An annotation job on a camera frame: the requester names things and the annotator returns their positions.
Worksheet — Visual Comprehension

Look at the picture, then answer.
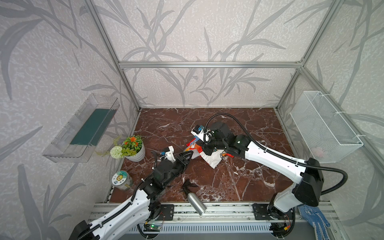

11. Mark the white colourful children's jacket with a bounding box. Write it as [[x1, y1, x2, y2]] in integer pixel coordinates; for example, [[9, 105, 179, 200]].
[[183, 136, 235, 169]]

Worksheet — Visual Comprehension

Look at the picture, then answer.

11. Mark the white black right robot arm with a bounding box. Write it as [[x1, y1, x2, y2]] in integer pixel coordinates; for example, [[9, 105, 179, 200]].
[[191, 122, 324, 219]]

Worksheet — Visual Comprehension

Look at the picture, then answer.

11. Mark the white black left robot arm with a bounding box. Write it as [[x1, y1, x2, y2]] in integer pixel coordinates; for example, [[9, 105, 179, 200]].
[[70, 151, 194, 240]]

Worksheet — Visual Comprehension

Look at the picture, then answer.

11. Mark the small potted flower plant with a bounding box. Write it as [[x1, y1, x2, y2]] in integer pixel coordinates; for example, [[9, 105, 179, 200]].
[[109, 135, 146, 163]]

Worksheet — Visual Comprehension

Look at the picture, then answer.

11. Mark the silver spray bottle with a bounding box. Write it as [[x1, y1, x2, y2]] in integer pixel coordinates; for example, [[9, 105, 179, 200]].
[[182, 179, 207, 216]]

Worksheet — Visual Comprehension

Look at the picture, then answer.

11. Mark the blue white work glove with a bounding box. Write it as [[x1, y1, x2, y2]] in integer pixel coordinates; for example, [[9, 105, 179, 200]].
[[298, 205, 331, 240]]

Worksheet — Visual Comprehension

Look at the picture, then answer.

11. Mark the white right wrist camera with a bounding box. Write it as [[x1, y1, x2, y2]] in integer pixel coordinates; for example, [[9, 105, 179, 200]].
[[191, 125, 212, 144]]

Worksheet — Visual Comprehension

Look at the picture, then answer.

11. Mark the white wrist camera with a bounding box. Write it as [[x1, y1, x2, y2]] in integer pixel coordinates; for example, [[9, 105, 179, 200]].
[[161, 146, 176, 163], [191, 125, 212, 144]]

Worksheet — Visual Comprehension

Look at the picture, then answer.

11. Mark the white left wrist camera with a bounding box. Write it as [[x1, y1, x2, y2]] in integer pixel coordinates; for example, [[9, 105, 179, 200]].
[[161, 146, 176, 163]]

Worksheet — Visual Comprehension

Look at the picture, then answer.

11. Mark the clear plastic wall shelf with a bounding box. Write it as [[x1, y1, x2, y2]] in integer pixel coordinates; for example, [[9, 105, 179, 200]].
[[43, 94, 120, 163]]

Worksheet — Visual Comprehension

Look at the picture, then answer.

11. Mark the white wire mesh basket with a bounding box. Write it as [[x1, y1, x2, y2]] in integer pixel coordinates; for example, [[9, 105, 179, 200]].
[[291, 91, 364, 164]]

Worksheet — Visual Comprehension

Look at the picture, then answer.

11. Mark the aluminium frame profile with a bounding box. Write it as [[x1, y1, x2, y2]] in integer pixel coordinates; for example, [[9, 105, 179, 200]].
[[80, 1, 384, 169]]

